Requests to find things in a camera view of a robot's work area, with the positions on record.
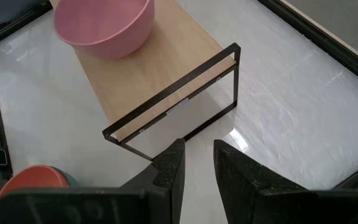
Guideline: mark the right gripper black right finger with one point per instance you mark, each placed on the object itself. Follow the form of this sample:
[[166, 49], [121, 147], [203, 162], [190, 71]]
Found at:
[[235, 180]]

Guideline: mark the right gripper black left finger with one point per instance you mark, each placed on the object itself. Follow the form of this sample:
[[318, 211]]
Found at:
[[169, 174]]

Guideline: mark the large teal plastic bowl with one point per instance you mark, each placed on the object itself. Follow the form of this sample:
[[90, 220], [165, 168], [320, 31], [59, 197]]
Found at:
[[73, 182]]

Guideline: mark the large coral plastic bowl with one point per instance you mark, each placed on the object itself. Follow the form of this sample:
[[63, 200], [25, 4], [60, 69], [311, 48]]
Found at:
[[33, 177]]

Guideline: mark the large pink plastic bowl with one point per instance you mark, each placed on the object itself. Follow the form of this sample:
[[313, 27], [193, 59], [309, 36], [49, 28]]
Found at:
[[104, 34]]

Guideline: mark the wooden shelf with black frame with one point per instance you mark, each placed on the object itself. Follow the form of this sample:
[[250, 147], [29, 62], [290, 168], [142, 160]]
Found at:
[[166, 62]]

